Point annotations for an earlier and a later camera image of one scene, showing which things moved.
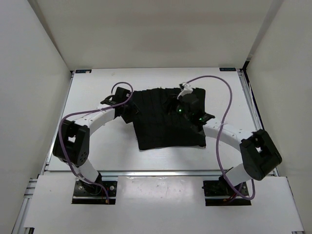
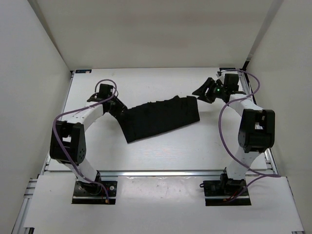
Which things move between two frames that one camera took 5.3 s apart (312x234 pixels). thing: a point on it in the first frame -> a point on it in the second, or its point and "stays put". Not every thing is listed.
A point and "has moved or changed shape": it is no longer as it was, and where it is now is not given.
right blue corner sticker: x=227 y=69 stays put
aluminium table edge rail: x=161 y=173 stays put
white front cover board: x=162 y=203 stays put
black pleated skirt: x=159 y=124 has moved or changed shape
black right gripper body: x=180 y=109 -> x=216 y=90
